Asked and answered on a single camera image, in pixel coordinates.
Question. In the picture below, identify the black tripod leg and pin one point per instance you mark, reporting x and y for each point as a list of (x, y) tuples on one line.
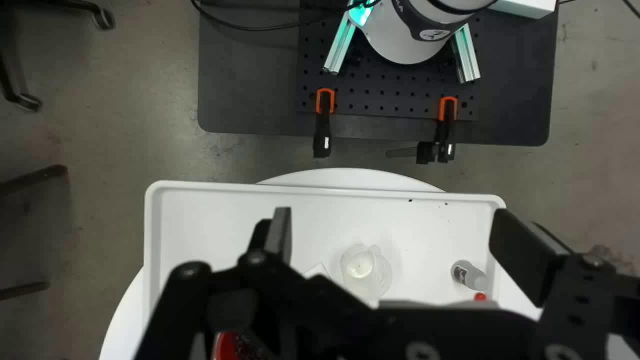
[(16, 73)]

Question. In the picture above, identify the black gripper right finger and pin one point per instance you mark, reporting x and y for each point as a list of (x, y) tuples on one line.
[(522, 250)]

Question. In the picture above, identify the white plastic tray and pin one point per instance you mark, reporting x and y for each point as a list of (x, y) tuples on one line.
[(213, 227)]

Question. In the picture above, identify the black perforated breadboard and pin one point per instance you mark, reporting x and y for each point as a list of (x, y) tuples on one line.
[(387, 91)]

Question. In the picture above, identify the small steel shaker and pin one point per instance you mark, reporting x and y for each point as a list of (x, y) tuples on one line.
[(465, 272)]

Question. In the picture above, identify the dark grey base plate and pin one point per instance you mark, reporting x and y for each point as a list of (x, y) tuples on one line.
[(247, 81)]

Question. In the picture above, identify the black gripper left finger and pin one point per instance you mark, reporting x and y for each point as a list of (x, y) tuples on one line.
[(280, 233)]

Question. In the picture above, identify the white box on base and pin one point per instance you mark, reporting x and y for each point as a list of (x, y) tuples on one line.
[(526, 6)]

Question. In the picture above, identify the red bowl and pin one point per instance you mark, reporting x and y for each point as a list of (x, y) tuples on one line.
[(233, 346)]

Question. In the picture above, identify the black orange clamp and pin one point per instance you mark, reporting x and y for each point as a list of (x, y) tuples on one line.
[(444, 131), (325, 122)]

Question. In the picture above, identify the teal aluminium rail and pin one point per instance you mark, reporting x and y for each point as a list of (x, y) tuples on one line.
[(467, 57), (340, 46)]

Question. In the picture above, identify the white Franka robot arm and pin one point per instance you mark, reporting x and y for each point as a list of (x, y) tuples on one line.
[(416, 30)]

